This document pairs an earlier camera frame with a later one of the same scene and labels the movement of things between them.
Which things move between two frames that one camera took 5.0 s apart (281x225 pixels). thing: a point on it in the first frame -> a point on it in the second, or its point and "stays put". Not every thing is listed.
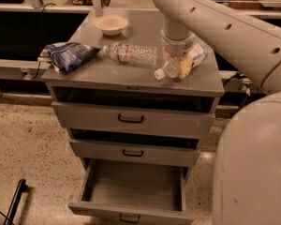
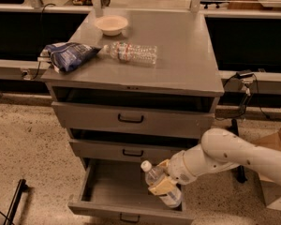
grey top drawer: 132,121 stays put
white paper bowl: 111,24 stays put
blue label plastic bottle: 198,53 -> 172,199
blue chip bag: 66,56 stays put
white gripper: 177,48 -> 179,169
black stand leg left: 22,187 stays put
